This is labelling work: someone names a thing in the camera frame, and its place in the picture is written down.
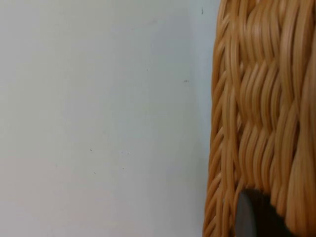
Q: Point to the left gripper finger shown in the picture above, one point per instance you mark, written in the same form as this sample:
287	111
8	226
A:
254	217

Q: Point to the pale brown wicker basket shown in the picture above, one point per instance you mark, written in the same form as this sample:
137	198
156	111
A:
261	98

